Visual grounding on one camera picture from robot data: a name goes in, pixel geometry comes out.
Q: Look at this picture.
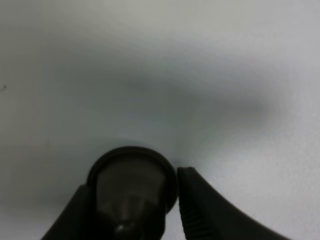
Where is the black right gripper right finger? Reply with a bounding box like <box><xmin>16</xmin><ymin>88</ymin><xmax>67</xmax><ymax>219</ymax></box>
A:
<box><xmin>177</xmin><ymin>167</ymin><xmax>285</xmax><ymax>240</ymax></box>

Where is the dark grey coffee capsule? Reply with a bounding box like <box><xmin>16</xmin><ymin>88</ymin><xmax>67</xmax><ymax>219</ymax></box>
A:
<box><xmin>86</xmin><ymin>146</ymin><xmax>178</xmax><ymax>240</ymax></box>

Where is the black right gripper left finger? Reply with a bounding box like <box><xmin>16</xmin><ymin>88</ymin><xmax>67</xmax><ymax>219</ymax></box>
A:
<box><xmin>42</xmin><ymin>184</ymin><xmax>100</xmax><ymax>240</ymax></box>

